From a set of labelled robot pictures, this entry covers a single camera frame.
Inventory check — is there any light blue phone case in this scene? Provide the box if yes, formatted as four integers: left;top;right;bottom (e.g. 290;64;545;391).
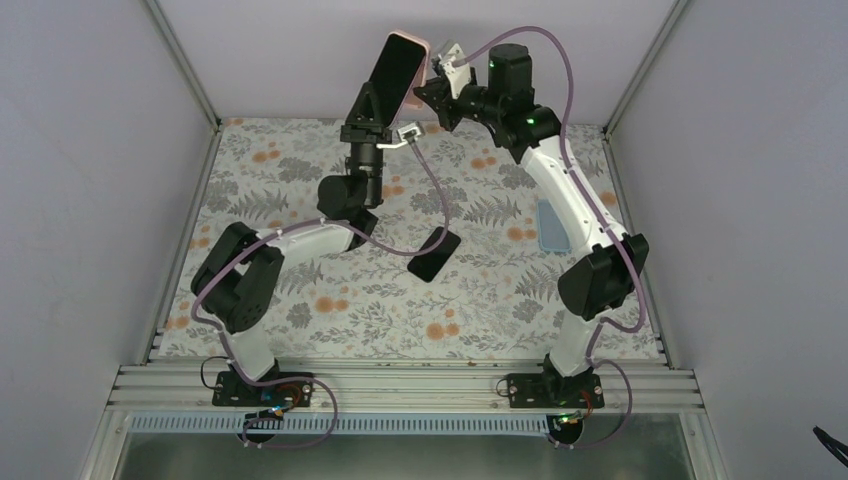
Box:
536;199;571;254

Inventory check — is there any floral patterned table mat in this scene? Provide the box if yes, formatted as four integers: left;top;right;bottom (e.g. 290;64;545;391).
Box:
158;117;664;362

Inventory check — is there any phone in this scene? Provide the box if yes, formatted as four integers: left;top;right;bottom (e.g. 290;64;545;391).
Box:
407;227;461;283
362;31;430;126

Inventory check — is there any right aluminium corner post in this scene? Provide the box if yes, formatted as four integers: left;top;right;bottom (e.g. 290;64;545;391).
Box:
604;0;690;141

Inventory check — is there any aluminium rail frame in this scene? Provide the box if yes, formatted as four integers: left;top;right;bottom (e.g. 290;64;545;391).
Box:
102;358;704;437

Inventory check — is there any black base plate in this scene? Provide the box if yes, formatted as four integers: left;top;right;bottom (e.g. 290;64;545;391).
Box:
211;371;314;409
506;369;605;409

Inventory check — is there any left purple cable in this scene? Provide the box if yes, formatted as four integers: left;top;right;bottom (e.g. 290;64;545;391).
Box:
190;139;452;450

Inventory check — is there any left aluminium corner post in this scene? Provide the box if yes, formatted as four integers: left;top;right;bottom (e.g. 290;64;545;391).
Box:
142;0;221;131

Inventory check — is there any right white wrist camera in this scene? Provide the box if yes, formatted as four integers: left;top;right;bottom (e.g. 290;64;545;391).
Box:
431;40;473;100

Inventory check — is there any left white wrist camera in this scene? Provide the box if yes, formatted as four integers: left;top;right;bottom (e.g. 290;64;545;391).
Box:
376;122;425;150

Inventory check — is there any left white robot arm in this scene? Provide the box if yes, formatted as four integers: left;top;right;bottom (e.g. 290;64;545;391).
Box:
191;80;399;405

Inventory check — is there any purple cable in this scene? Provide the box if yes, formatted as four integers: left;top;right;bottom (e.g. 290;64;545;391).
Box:
453;26;649;450
190;139;452;450

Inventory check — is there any aluminium corner post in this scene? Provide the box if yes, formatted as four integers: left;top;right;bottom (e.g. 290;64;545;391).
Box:
604;0;690;141
142;0;221;131

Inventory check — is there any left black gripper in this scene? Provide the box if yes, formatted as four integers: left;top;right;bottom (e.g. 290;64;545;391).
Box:
340;84;391;208

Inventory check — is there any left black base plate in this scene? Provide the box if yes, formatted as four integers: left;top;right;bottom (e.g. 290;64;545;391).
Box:
211;371;314;409

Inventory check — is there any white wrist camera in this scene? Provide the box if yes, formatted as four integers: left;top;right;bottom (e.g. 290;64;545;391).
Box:
431;40;473;100
376;122;425;150

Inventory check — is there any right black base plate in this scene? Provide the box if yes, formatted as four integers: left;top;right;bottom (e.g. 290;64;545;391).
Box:
506;369;605;409

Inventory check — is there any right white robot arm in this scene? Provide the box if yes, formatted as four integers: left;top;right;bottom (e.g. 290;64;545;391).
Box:
414;42;649;409

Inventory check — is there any black object at edge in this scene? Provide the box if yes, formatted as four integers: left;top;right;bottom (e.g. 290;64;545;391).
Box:
812;426;848;467

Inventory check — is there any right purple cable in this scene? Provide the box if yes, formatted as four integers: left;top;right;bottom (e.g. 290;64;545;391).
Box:
453;26;649;450

